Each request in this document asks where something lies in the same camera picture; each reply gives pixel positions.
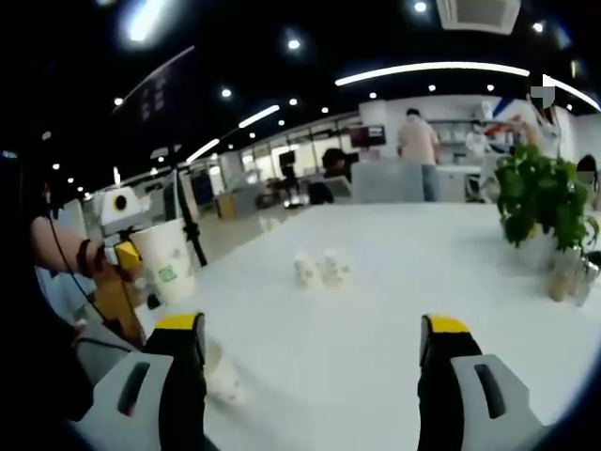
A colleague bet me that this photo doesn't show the person's dark clothing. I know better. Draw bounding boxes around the person's dark clothing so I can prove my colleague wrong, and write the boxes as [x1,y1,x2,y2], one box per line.
[0,281,95,424]

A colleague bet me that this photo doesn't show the ceiling air conditioner vent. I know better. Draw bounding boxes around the ceiling air conditioner vent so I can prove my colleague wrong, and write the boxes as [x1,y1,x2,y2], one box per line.
[436,0,522,35]

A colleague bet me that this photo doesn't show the black cable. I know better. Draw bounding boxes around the black cable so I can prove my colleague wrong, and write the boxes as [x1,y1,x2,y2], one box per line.
[45,213,104,319]

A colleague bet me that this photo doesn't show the printed white paper cup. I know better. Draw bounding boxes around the printed white paper cup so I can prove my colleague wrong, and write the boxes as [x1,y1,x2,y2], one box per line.
[204,337,248,406]
[130,218,196,306]
[321,248,351,289]

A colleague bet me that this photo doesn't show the brown cardboard box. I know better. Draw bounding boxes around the brown cardboard box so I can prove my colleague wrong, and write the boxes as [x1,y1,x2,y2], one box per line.
[91,270,146,347]

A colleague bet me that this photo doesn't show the small glass jar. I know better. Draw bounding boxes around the small glass jar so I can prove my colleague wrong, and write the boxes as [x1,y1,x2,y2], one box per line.
[575,260,601,307]
[547,256,573,302]

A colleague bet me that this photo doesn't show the curved ceiling light strip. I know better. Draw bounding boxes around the curved ceiling light strip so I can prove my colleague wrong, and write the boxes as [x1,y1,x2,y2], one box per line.
[334,61,532,88]

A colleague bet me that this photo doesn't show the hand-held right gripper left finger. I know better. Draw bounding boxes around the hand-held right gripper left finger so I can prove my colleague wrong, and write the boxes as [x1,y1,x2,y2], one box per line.
[77,310,208,451]

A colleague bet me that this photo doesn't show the white table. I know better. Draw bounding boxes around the white table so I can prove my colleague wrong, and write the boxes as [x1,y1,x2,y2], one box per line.
[140,201,601,451]

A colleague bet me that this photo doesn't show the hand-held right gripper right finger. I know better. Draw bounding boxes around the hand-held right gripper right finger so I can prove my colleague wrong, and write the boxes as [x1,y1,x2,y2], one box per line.
[417,313,550,451]

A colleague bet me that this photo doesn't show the potted green plant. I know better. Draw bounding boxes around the potted green plant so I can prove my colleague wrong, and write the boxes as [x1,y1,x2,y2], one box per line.
[495,144,601,272]

